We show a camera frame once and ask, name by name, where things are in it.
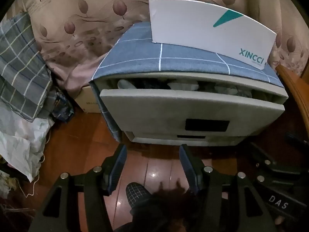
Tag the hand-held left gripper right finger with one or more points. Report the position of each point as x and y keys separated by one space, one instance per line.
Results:
x=187 y=168

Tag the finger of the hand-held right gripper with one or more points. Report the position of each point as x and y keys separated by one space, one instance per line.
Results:
x=268 y=168
x=298 y=140

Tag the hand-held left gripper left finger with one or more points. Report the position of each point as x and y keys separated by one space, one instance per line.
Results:
x=117 y=168

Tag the wooden drawer with grey front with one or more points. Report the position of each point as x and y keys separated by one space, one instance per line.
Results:
x=157 y=111

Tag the white cloth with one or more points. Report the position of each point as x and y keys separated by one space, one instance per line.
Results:
x=183 y=86
x=126 y=84

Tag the pale blue underwear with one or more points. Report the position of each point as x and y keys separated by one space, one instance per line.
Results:
x=229 y=90

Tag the black cloth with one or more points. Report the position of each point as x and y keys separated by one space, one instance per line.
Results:
x=152 y=84

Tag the white cardboard box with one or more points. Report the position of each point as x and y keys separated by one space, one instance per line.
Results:
x=193 y=24

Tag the grey lower drawer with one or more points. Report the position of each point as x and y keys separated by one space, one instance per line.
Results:
x=154 y=140

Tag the dark fuzzy cloth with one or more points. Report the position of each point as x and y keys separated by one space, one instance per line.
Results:
x=173 y=198

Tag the wooden furniture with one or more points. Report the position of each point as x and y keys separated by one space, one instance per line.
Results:
x=297 y=91

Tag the brown cardboard box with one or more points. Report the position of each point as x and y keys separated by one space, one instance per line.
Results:
x=87 y=101

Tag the blue packet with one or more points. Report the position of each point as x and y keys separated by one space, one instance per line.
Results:
x=61 y=106

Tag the white plastic bag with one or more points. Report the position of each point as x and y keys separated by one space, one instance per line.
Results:
x=19 y=145

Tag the yellowish frayed cloth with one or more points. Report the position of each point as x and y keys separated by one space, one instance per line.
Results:
x=8 y=181

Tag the blue checked cloth cover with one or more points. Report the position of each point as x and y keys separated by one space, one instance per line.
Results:
x=137 y=53

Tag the grey plaid cloth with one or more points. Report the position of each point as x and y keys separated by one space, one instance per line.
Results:
x=19 y=72

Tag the leaf print bed sheet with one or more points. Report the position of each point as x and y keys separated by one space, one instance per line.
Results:
x=96 y=9

